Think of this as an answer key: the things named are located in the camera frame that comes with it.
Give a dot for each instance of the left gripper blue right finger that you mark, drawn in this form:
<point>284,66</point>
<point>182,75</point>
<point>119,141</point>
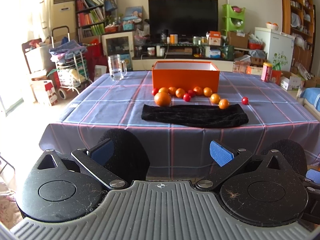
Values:
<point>230,162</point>

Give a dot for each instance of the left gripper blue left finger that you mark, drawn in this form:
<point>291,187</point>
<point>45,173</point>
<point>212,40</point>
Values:
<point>93,161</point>

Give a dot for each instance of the black cloth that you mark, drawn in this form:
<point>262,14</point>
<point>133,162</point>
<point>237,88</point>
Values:
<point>199,116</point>

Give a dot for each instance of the small orange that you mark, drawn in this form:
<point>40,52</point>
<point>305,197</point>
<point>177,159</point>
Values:
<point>163,90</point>
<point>172,91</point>
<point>198,91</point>
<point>223,104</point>
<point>180,93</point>
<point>215,98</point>
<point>207,92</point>

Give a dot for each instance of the blue plaid tablecloth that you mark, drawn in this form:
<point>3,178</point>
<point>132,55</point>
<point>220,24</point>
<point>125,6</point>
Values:
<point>177,138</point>

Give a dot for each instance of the red cherry tomato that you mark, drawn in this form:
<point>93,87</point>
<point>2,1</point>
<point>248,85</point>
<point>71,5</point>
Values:
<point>245,100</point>
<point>155,91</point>
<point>187,97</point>
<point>191,93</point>

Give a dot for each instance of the large orange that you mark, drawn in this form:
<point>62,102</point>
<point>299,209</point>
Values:
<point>162,99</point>

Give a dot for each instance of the red yellow-lidded canister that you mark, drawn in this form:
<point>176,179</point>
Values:
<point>267,72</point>

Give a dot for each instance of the glass mug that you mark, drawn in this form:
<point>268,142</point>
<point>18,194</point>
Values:
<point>117,67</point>

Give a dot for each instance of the orange white gift box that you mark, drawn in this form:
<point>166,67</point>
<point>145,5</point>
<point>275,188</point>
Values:
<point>254,70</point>

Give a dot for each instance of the shopping trolley with bags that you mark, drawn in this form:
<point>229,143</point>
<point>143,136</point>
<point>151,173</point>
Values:
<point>70,64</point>

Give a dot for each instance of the orange cardboard box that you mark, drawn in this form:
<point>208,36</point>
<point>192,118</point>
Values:
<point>185,74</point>

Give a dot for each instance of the blue striped bed cover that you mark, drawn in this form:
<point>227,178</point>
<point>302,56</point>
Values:
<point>312,95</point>

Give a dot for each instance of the white glass-door small cabinet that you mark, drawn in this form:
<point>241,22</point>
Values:
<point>118,43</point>

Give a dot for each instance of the brown cardboard box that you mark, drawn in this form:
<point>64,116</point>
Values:
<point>237,39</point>

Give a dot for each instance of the green plastic stacked shelf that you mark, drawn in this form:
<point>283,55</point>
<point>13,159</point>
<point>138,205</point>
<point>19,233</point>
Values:
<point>233,19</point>

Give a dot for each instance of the black flat television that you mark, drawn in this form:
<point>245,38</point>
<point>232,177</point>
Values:
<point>187,18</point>

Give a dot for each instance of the white standing air conditioner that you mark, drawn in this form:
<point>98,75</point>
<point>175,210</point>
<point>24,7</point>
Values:
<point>62,12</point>

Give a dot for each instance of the black cluttered bookshelf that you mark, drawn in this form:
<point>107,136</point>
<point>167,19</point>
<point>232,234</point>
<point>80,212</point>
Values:
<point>91,18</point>

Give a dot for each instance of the wooden bookshelf right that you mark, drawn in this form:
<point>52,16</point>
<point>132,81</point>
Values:
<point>299,21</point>

